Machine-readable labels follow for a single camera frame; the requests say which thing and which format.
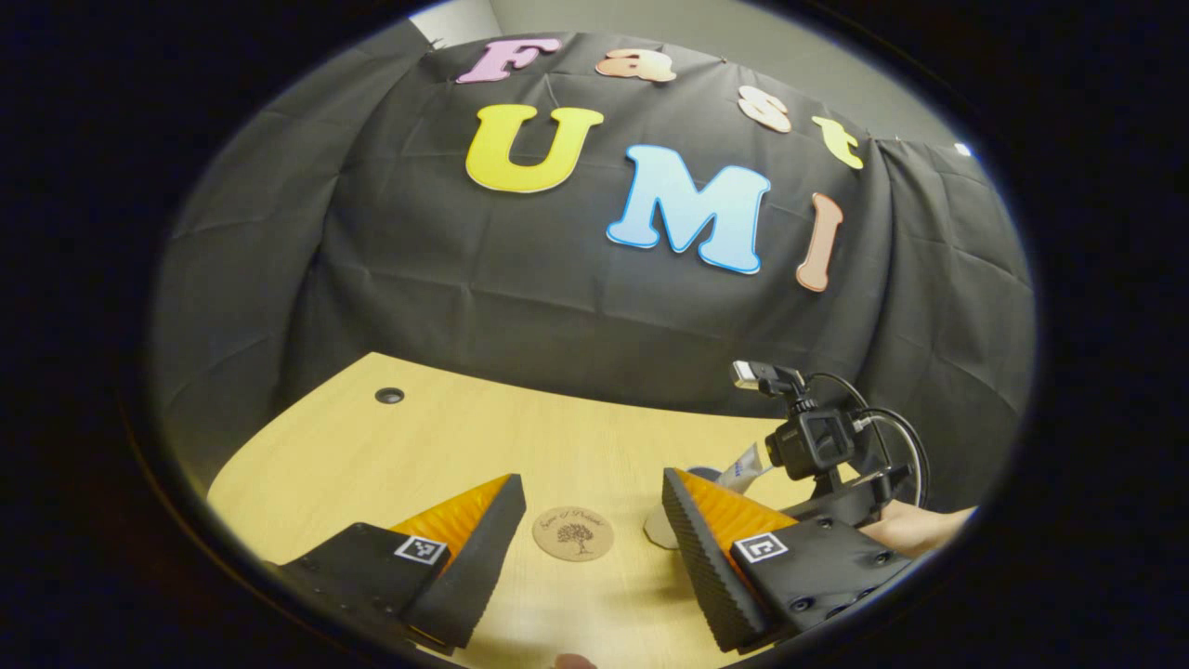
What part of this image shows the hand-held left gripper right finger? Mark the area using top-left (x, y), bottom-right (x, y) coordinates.
top-left (660, 467), bottom-right (917, 654)

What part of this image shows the black backdrop cloth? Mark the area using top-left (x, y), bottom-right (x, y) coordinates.
top-left (153, 33), bottom-right (1037, 514)

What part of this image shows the black camera cable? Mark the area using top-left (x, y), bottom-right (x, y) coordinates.
top-left (806, 372), bottom-right (932, 510)

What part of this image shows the white toothpaste tube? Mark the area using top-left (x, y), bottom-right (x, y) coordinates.
top-left (715, 443), bottom-right (768, 494)

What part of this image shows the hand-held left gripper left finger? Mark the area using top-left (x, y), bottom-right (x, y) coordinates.
top-left (268, 473), bottom-right (528, 653)

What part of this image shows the light wooden desktop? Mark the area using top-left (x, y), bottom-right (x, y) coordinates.
top-left (206, 351), bottom-right (930, 669)

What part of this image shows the round wooden coaster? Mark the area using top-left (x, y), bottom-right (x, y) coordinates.
top-left (532, 506), bottom-right (616, 562)

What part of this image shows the white cup with wooden handle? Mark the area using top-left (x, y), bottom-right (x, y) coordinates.
top-left (644, 463), bottom-right (744, 551)

